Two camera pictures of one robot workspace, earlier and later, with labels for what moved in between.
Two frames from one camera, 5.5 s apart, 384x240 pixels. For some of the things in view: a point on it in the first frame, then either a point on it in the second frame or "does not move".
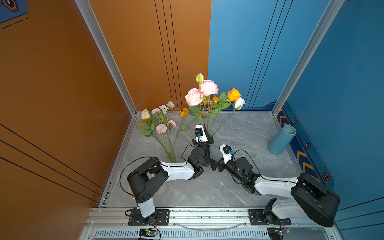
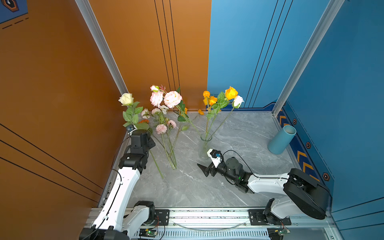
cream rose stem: [147, 127] to [131, 117]
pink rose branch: [194, 97] to [171, 99]
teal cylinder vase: [281, 140] does not move
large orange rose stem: [225, 101] does not move
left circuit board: [147, 232] does not move
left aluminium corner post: [92, 22] does not move
